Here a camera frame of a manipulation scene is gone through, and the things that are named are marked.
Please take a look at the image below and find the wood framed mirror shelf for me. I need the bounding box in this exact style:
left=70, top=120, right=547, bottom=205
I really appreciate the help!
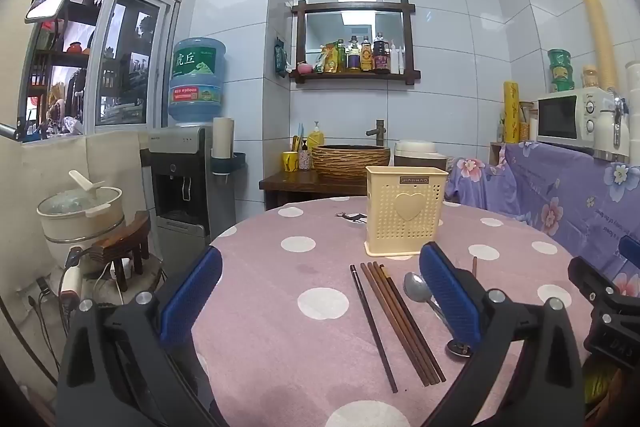
left=289, top=0, right=421, bottom=86

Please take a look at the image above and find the yellow seasoning packet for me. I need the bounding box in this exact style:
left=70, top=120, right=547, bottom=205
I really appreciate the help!
left=322, top=43, right=341, bottom=74

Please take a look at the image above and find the cream perforated utensil holder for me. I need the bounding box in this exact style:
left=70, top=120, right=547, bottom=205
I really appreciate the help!
left=363, top=165, right=449, bottom=257

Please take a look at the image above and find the dark wooden washstand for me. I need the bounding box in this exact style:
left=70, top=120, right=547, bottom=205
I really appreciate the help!
left=259, top=169, right=368, bottom=211

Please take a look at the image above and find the bronze faucet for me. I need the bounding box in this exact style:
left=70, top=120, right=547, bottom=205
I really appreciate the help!
left=366, top=119, right=387, bottom=148

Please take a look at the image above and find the white rice paddle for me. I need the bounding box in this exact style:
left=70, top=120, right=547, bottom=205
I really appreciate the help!
left=68, top=170, right=112, bottom=212

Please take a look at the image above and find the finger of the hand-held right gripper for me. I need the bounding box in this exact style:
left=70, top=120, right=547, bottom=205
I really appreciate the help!
left=618, top=235, right=640, bottom=264
left=568, top=255, right=623, bottom=308

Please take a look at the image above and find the purple floral cloth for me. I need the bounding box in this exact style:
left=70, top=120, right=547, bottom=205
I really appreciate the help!
left=444, top=141, right=640, bottom=298

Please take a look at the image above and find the white red handheld device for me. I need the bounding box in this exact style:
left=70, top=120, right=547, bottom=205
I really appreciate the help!
left=59, top=247, right=86, bottom=313

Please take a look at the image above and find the white rice cooker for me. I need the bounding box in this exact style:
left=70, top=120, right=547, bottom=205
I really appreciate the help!
left=394, top=140, right=448, bottom=172

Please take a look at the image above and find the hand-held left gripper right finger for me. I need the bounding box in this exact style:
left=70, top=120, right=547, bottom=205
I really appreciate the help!
left=418, top=241, right=586, bottom=427

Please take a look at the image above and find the black chopstick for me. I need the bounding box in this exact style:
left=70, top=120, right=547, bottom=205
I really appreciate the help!
left=349, top=264, right=399, bottom=394

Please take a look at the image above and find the blue water jug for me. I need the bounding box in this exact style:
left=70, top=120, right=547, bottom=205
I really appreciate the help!
left=167, top=37, right=227, bottom=126

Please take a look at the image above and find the dark soy sauce bottle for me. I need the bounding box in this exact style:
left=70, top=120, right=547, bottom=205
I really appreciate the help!
left=372, top=33, right=392, bottom=74

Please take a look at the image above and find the yellow wrap roll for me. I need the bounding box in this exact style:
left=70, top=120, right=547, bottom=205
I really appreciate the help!
left=503, top=81, right=521, bottom=144

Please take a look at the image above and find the small dark wooden stool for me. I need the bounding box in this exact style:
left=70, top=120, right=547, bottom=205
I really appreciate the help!
left=91, top=210, right=152, bottom=279

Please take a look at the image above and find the black power cable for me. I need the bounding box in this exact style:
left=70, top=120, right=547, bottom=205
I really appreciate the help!
left=27, top=277, right=63, bottom=383

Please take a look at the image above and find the white microwave oven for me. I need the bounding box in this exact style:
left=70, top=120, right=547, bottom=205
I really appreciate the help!
left=536, top=88, right=618, bottom=152

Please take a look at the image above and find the cream electric cooking pot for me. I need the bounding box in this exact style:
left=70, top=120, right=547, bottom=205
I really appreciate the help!
left=36, top=184, right=126, bottom=268

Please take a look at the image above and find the sliding aluminium window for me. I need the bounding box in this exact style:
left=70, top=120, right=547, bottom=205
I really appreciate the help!
left=20, top=0, right=183, bottom=138

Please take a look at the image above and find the white thermos bottle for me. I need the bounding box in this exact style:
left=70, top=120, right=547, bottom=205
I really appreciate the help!
left=593, top=109, right=630, bottom=152

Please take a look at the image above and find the pink polka dot tablecloth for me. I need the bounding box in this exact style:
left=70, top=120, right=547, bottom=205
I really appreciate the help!
left=192, top=196, right=601, bottom=427

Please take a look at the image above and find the woven pattern wash basin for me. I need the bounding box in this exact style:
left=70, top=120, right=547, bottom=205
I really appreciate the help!
left=311, top=145, right=391, bottom=180

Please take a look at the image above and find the paper cup tube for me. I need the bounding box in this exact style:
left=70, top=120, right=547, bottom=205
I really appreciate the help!
left=212, top=117, right=235, bottom=160

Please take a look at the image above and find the grey water dispenser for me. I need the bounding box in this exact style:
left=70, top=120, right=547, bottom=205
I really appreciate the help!
left=142, top=125, right=236, bottom=258

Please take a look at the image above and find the tall yellow cup stack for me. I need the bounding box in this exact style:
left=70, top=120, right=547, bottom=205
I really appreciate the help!
left=579, top=0, right=618, bottom=90

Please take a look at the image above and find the white container stack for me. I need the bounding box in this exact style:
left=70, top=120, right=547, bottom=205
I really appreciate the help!
left=625, top=61, right=640, bottom=158

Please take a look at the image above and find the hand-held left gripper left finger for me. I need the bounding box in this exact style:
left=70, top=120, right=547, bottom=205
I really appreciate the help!
left=56, top=246, right=224, bottom=427

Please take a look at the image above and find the white power adapter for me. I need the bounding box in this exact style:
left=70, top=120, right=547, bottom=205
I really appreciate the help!
left=109, top=257, right=133, bottom=280

